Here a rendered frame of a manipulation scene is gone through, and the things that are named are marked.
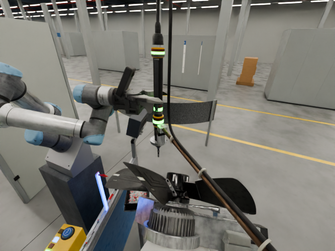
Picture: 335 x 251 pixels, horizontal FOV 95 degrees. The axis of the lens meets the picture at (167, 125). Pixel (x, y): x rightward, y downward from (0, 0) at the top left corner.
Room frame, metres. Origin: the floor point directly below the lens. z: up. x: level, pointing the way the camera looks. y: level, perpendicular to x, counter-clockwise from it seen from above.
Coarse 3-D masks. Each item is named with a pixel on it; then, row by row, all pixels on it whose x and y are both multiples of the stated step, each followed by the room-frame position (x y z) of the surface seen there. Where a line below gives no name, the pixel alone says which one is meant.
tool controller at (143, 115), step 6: (144, 114) 1.30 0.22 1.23; (132, 120) 1.17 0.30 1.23; (138, 120) 1.17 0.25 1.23; (144, 120) 1.26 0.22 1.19; (132, 126) 1.17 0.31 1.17; (138, 126) 1.16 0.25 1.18; (144, 126) 1.35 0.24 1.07; (126, 132) 1.19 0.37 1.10; (132, 132) 1.17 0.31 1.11; (138, 132) 1.17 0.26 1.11
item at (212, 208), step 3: (189, 204) 0.49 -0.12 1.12; (195, 207) 0.48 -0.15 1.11; (198, 207) 0.48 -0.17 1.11; (201, 207) 0.48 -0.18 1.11; (204, 207) 0.48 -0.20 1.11; (207, 207) 0.48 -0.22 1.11; (210, 207) 0.49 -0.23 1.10; (213, 207) 0.49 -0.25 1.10; (216, 207) 0.49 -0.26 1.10; (210, 210) 0.48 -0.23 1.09; (213, 210) 0.47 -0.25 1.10; (216, 210) 0.48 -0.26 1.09; (243, 213) 0.49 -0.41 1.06
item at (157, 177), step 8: (136, 168) 0.42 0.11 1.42; (144, 168) 0.46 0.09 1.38; (136, 176) 0.36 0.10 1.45; (144, 176) 0.39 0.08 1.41; (152, 176) 0.43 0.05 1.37; (160, 176) 0.48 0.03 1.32; (144, 184) 0.33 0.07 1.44; (152, 184) 0.37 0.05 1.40; (160, 184) 0.42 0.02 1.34; (152, 192) 0.31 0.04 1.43; (160, 192) 0.36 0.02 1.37; (168, 192) 0.42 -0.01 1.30; (160, 200) 0.30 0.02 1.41; (168, 200) 0.36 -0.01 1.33
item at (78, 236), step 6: (60, 228) 0.38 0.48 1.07; (72, 228) 0.38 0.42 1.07; (78, 228) 0.38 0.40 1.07; (60, 234) 0.36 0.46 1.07; (72, 234) 0.36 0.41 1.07; (78, 234) 0.36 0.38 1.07; (84, 234) 0.38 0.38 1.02; (60, 240) 0.33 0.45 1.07; (66, 240) 0.33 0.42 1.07; (72, 240) 0.34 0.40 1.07; (78, 240) 0.35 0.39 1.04; (84, 240) 0.37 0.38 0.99; (54, 246) 0.31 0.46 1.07; (60, 246) 0.31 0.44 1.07; (66, 246) 0.31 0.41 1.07; (72, 246) 0.32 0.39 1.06; (78, 246) 0.34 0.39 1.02
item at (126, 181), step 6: (126, 168) 0.69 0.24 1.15; (120, 174) 0.61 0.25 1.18; (126, 174) 0.61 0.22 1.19; (132, 174) 0.61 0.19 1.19; (108, 180) 0.55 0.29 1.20; (120, 180) 0.56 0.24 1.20; (126, 180) 0.56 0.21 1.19; (132, 180) 0.56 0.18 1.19; (138, 180) 0.57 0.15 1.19; (108, 186) 0.50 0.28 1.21; (114, 186) 0.51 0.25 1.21; (120, 186) 0.52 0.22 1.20; (126, 186) 0.52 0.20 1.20; (132, 186) 0.52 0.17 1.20; (138, 186) 0.53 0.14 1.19; (144, 186) 0.53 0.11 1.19
